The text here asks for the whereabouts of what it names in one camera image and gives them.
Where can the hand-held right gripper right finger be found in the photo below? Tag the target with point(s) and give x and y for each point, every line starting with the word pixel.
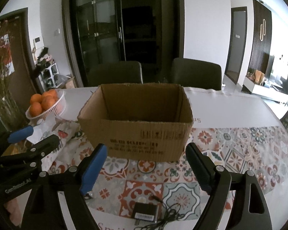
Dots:
pixel 199 169

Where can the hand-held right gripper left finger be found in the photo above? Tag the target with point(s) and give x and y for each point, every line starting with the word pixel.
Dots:
pixel 92 170

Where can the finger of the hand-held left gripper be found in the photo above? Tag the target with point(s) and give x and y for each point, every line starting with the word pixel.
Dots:
pixel 20 134
pixel 46 146

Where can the brown cardboard box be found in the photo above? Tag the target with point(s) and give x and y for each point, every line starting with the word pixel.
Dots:
pixel 139 139

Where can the black power adapter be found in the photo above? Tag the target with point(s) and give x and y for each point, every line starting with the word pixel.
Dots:
pixel 145 213

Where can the leaf print tissue pouch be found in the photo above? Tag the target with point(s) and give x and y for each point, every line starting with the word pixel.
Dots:
pixel 67 136

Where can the glass vase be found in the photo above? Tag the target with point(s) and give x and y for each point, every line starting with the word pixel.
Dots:
pixel 8 115

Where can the orange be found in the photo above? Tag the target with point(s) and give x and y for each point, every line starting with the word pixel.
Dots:
pixel 35 109
pixel 51 93
pixel 48 102
pixel 36 98

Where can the white plastic basket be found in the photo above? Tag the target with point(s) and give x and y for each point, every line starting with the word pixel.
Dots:
pixel 55 109

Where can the patterned table runner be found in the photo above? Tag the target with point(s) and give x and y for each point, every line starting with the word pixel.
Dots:
pixel 242 153

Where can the dried flower bouquet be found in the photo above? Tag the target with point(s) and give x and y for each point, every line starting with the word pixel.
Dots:
pixel 0 76

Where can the white shoe rack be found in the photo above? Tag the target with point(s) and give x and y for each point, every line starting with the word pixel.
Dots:
pixel 49 75

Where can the white printed tablecloth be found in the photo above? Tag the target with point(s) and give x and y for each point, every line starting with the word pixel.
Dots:
pixel 230 110

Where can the small cardboard carton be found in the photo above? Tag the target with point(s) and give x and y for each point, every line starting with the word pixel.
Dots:
pixel 70 83

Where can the brown wooden door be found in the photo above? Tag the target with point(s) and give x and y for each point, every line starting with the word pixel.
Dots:
pixel 21 60

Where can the white intercom panel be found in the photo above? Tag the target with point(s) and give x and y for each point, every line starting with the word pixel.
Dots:
pixel 38 41

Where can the dark dining chair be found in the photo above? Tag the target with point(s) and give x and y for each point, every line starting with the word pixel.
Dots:
pixel 115 74
pixel 196 74

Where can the white media console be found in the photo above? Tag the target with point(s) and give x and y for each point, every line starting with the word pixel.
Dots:
pixel 264 88

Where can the flat screen television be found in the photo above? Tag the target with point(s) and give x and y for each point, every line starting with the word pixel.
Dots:
pixel 278 71

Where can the dark interior door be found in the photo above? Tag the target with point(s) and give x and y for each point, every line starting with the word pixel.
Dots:
pixel 236 45

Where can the dark glass door cabinet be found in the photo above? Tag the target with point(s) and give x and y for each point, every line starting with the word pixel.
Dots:
pixel 122 28

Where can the red white wall poster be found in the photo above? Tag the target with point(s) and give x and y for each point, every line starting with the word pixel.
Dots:
pixel 7 60

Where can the white light switch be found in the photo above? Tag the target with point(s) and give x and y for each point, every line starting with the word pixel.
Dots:
pixel 56 32

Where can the dark slatted wall panel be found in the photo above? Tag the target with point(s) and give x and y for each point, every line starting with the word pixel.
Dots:
pixel 259 40

